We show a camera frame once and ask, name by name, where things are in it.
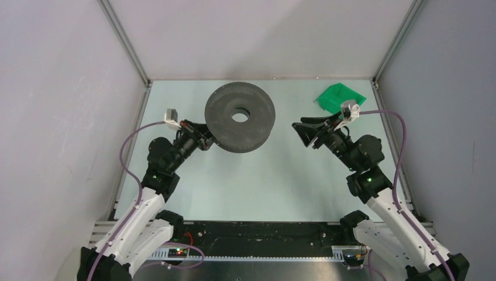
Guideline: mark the black cable spool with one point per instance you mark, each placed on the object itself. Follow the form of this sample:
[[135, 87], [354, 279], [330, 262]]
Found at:
[[240, 116]]

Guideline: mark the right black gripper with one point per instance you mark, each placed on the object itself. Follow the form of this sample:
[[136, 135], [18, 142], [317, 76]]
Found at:
[[310, 127]]

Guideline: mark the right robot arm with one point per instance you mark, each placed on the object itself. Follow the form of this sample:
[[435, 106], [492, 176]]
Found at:
[[405, 243]]

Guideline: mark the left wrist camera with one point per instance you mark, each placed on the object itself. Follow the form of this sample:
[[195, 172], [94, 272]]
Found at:
[[171, 119]]

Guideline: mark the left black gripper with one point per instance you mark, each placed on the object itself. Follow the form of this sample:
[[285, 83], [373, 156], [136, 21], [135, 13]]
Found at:
[[199, 133]]

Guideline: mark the green plastic bin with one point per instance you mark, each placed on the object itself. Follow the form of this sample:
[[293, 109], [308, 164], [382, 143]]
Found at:
[[335, 95]]

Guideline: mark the circuit board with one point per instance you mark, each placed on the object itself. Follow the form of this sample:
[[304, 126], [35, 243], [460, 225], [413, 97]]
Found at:
[[178, 253], [353, 261]]

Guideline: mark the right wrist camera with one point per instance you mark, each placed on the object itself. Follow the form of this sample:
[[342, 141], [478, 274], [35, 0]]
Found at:
[[350, 111]]

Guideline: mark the right circuit board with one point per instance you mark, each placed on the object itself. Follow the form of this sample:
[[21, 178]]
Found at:
[[353, 261]]

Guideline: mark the left circuit board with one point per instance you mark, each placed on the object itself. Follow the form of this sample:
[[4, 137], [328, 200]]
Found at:
[[178, 253]]

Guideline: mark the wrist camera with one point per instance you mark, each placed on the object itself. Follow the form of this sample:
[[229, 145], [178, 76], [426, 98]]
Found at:
[[350, 111], [171, 119]]

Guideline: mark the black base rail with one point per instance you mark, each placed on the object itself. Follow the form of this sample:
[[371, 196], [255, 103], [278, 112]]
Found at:
[[243, 239]]

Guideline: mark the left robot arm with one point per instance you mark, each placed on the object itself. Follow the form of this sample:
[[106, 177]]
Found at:
[[146, 226]]

